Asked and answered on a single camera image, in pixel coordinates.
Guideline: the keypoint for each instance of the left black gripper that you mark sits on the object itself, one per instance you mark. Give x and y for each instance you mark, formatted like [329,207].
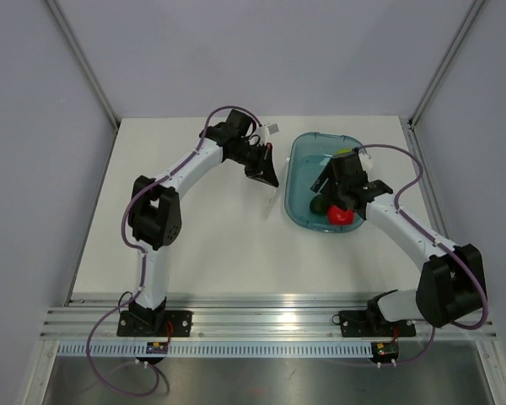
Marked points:
[266,173]

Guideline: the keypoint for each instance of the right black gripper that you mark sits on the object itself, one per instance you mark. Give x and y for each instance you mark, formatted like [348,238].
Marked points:
[328,172]

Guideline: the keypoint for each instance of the dark green avocado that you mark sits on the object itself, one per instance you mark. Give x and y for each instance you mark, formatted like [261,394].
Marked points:
[319,205]

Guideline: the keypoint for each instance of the clear zip top bag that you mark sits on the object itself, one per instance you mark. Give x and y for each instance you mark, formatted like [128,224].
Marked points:
[272,200]

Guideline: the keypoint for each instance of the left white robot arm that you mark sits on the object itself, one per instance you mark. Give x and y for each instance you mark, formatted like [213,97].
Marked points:
[154,216]

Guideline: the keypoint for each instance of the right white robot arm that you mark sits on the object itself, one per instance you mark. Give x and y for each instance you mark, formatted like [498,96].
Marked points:
[451,289]

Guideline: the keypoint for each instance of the teal plastic tray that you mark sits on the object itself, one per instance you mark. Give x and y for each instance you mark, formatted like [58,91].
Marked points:
[310,152]

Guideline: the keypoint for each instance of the green apple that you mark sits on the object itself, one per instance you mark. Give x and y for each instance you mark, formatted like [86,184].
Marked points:
[344,151]

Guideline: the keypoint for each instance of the red apple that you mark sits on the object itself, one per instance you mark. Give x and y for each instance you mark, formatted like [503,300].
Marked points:
[339,217]

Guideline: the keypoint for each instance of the right small circuit board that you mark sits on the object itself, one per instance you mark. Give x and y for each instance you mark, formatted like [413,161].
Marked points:
[385,351]

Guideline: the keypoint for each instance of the small circuit board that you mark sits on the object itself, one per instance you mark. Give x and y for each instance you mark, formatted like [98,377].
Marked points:
[385,351]
[157,348]

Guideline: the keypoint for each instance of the left small circuit board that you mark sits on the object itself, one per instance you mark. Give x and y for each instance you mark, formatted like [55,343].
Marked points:
[157,348]

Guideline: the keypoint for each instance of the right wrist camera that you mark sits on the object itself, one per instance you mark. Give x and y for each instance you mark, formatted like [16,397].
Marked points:
[366,162]

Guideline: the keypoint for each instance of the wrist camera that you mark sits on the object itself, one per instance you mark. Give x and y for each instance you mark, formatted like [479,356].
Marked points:
[265,131]
[366,162]

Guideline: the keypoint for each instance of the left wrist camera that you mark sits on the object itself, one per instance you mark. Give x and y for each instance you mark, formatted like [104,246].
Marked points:
[265,131]

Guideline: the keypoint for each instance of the right aluminium frame post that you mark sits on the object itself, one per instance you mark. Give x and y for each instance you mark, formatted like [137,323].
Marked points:
[462,32]

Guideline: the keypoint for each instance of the aluminium frame post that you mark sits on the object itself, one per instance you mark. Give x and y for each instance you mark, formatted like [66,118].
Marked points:
[462,32]
[73,45]

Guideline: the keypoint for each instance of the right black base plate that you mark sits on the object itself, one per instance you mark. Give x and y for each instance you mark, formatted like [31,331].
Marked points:
[355,324]

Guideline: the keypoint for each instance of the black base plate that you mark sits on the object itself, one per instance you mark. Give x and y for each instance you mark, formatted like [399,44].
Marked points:
[181,322]
[355,324]

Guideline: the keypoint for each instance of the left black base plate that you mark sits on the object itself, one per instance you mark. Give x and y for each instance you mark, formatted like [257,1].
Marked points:
[181,322]

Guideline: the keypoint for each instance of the left aluminium frame post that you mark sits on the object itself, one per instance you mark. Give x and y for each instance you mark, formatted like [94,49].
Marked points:
[73,45]

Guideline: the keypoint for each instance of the aluminium mounting rail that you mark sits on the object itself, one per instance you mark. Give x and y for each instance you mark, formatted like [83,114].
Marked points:
[220,317]

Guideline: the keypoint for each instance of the white slotted cable duct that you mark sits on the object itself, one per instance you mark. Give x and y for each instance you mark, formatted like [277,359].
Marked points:
[310,350]

